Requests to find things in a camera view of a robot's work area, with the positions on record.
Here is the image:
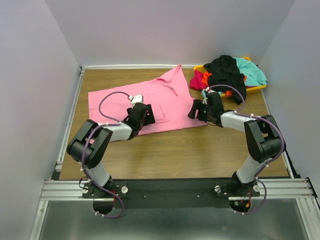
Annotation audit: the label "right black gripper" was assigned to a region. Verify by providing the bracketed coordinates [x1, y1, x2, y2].
[187, 99, 213, 123]

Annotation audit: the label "pink t shirt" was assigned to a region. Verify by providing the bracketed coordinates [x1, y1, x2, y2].
[88, 65, 206, 136]

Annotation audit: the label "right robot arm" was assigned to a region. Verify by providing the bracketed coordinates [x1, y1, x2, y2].
[187, 91, 286, 196]

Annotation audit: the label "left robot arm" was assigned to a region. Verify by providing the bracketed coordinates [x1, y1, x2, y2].
[66, 102, 156, 198]

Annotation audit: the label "magenta t shirt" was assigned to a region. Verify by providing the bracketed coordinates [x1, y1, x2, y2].
[189, 69, 208, 90]

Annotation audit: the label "orange t shirt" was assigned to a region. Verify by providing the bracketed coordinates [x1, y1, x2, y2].
[201, 71, 232, 97]

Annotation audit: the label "yellow plastic bin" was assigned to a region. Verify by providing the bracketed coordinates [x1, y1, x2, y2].
[193, 56, 267, 100]

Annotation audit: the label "black t shirt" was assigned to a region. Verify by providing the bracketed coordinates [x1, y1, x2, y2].
[203, 55, 247, 100]

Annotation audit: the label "teal t shirt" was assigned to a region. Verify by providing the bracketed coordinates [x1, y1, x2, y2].
[201, 57, 269, 100]

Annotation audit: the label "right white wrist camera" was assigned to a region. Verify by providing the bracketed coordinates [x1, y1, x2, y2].
[201, 87, 214, 99]

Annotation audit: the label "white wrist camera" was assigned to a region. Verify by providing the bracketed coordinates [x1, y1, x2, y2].
[129, 94, 144, 105]
[201, 87, 214, 99]

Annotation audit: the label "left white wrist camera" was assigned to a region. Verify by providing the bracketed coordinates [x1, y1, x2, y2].
[129, 94, 144, 105]

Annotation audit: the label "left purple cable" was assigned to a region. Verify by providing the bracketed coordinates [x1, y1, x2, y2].
[81, 91, 133, 220]

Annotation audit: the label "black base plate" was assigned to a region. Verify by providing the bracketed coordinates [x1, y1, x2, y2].
[82, 178, 260, 209]

